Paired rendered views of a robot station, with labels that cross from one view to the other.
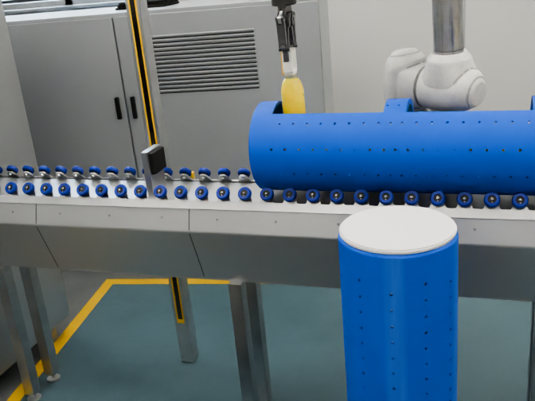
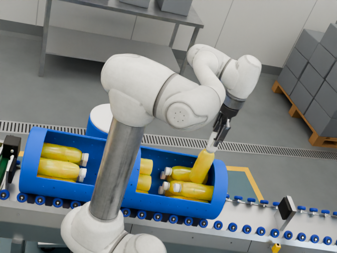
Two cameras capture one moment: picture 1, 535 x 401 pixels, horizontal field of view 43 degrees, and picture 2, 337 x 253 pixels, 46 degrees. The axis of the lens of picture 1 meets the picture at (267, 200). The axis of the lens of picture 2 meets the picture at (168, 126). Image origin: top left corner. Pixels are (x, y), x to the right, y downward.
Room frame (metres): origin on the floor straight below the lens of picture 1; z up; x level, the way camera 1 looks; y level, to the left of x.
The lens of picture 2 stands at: (3.13, -1.10, 2.34)
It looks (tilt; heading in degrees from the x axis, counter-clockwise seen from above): 35 degrees down; 145
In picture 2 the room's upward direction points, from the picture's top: 20 degrees clockwise
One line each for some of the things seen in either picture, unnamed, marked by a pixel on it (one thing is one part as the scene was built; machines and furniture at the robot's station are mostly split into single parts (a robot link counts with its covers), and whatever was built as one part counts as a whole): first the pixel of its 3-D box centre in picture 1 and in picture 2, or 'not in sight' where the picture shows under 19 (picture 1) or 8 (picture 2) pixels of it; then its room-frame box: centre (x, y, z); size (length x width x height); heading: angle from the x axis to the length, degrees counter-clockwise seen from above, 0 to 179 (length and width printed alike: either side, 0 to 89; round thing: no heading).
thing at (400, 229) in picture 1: (396, 228); (115, 119); (1.50, -0.30, 1.03); 0.28 x 0.28 x 0.01
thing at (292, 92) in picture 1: (293, 103); (202, 164); (2.08, -0.11, 1.23); 0.07 x 0.07 x 0.19
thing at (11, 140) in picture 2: not in sight; (11, 148); (1.61, -0.85, 0.95); 0.10 x 0.07 x 0.10; 160
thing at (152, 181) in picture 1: (156, 169); (283, 213); (2.26, 0.37, 1.00); 0.10 x 0.04 x 0.15; 160
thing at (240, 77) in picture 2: not in sight; (241, 74); (2.07, -0.11, 1.70); 0.13 x 0.11 x 0.16; 37
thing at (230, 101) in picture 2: not in sight; (234, 98); (2.08, -0.10, 1.59); 0.09 x 0.09 x 0.06
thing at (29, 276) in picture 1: (39, 317); not in sight; (2.56, 1.01, 0.31); 0.06 x 0.06 x 0.63; 70
